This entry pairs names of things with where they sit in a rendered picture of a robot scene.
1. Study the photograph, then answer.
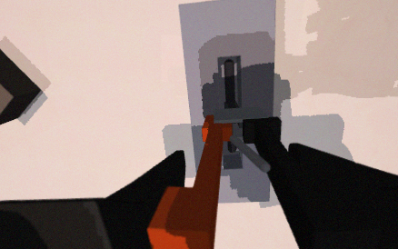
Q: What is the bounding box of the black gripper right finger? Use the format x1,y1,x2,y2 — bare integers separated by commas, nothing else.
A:
288,143,398,249

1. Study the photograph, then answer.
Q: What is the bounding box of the dark grey rod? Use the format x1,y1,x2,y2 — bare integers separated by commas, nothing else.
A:
224,59,236,153

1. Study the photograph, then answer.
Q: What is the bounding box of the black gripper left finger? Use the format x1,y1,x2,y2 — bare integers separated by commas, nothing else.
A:
0,150,185,249

